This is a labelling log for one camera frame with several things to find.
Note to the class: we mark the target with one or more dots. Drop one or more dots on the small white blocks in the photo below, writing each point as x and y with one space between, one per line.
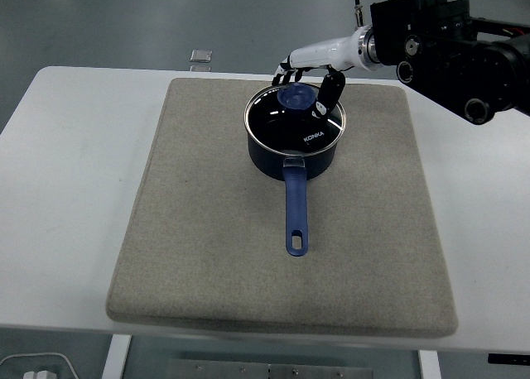
39 375

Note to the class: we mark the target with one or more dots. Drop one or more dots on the grey metal plate with screws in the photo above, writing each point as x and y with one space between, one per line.
269 370

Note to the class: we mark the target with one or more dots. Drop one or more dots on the black flat bar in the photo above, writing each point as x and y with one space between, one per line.
509 358

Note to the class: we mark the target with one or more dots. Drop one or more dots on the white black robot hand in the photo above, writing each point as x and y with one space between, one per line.
327 54

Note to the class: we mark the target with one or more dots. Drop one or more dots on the beige fabric mat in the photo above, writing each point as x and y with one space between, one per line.
207 230

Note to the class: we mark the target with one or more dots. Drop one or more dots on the white table leg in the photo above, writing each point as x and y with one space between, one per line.
429 364
117 356

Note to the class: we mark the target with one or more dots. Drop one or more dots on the small silver floor plate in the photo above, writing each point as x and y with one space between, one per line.
201 55
200 68

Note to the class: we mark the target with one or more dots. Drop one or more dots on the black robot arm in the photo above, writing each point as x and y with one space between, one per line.
451 52

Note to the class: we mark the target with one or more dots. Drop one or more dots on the glass lid with blue knob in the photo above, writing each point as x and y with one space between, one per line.
281 122

